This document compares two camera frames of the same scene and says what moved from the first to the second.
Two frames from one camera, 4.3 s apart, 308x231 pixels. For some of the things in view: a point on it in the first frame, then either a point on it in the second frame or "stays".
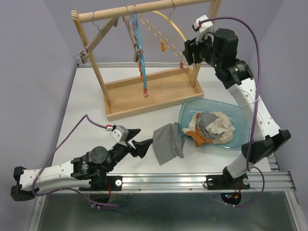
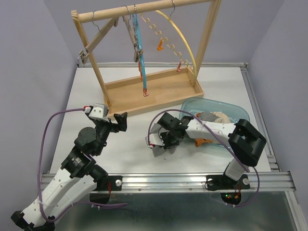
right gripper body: [203, 51] → [169, 139]
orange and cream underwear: [199, 139] stays
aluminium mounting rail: [281, 181] stays
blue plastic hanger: [141, 53] stays
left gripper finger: [132, 133] → [121, 121]
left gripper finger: [141, 147] → [115, 129]
